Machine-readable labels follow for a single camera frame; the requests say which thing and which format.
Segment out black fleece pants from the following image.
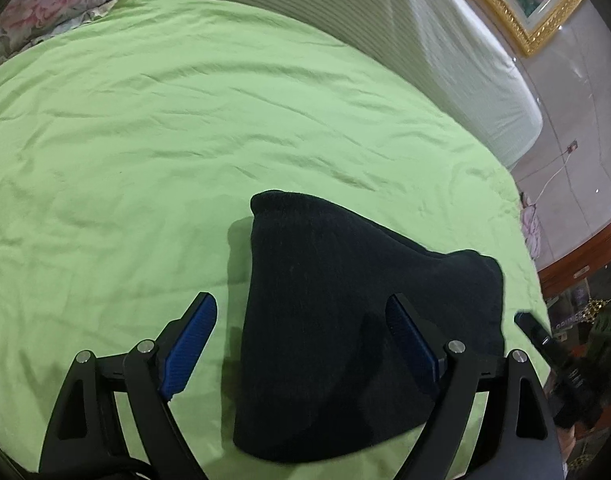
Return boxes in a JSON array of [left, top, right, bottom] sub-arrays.
[[234, 191, 504, 464]]

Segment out wooden glass cabinet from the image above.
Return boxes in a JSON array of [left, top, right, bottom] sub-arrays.
[[539, 222, 611, 479]]

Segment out pink floral blanket right side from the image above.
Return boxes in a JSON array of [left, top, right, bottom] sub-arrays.
[[519, 192, 541, 260]]

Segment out light green bed sheet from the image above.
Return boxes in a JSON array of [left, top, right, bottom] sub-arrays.
[[0, 0, 547, 479]]

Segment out white striped headboard cushion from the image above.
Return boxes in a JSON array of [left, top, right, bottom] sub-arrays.
[[227, 0, 543, 168]]

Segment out white charging cable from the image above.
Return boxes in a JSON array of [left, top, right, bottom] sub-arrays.
[[532, 138, 582, 206]]

